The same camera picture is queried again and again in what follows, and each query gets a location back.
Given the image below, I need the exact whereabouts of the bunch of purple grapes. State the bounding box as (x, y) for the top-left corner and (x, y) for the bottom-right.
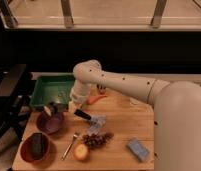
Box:
(82, 132), (114, 149)

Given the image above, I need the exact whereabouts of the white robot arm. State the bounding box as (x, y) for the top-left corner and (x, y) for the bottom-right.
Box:
(70, 60), (201, 171)

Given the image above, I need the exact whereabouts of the yellow red apple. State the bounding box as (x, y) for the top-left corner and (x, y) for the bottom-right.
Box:
(74, 144), (89, 161)

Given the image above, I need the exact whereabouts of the purple bowl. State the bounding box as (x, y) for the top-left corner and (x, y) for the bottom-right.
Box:
(36, 112), (64, 134)

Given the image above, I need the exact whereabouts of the red bowl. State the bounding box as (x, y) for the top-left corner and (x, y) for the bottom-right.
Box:
(20, 133), (50, 163)

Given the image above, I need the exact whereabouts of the green plastic tray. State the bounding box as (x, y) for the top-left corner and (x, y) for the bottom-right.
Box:
(30, 74), (75, 108)

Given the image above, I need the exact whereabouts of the dark sponge block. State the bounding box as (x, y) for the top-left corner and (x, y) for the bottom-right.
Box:
(31, 133), (45, 160)

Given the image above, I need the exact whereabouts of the blue sponge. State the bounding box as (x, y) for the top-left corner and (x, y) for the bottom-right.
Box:
(127, 138), (150, 162)

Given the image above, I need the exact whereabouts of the black chair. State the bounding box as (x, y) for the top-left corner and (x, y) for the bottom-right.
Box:
(0, 64), (32, 139)

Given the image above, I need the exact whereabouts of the orange carrot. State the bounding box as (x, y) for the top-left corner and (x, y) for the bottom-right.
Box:
(87, 95), (105, 105)

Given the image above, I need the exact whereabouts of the wooden cutting board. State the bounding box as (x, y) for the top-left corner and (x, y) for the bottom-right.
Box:
(12, 89), (154, 171)

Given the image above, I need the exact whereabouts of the crumpled grey cloth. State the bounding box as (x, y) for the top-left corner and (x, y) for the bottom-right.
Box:
(87, 116), (106, 135)

